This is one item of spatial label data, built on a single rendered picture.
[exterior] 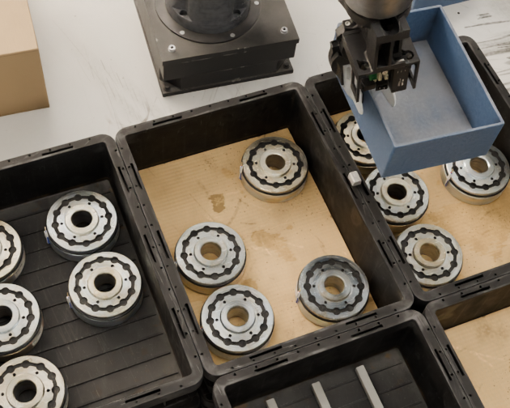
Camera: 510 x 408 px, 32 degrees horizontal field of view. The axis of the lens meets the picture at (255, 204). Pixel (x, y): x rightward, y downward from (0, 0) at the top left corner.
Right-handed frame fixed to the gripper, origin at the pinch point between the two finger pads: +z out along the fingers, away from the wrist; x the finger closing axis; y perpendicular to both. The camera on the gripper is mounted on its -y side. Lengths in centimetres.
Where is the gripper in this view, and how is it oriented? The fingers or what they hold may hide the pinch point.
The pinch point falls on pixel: (363, 90)
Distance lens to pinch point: 114.7
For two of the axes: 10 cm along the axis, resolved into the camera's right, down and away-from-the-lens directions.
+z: 0.6, 4.7, 8.8
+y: 2.4, 8.5, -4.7
